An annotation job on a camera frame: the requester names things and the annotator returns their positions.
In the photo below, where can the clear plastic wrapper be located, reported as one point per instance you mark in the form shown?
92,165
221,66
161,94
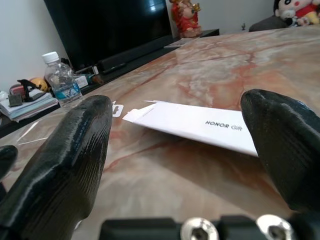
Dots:
31,135

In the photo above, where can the black television console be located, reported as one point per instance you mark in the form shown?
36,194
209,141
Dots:
155,51

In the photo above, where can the black flat television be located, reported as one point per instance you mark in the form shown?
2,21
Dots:
110,27

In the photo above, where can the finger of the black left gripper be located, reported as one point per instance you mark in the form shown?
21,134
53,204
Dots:
7,160

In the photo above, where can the clear plastic water bottle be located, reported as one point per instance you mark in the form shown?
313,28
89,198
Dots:
63,80

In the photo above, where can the small white carton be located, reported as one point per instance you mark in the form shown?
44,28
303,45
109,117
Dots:
81,80

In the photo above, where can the black phone stand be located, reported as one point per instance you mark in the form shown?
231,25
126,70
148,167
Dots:
28,88

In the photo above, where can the small white plastic piece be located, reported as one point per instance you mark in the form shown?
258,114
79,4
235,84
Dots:
117,110

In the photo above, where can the stack of papers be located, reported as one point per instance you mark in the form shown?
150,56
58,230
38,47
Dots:
27,106

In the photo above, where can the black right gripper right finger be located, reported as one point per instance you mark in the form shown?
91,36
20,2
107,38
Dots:
287,150

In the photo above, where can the yellow round toy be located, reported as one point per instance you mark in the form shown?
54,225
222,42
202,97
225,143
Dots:
40,83

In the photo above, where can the black soundbar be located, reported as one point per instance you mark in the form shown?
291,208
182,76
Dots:
135,53

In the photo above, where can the white Honor cardboard box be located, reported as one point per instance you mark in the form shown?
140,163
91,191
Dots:
190,125

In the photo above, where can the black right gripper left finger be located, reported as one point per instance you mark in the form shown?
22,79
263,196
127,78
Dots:
62,160

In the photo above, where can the red and yellow plush doll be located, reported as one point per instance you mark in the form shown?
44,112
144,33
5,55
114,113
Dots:
298,11

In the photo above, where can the red seated figurine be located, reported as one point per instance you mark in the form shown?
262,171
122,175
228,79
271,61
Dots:
186,17

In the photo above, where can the grey sofa cushion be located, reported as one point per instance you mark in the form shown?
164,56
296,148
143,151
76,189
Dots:
268,25

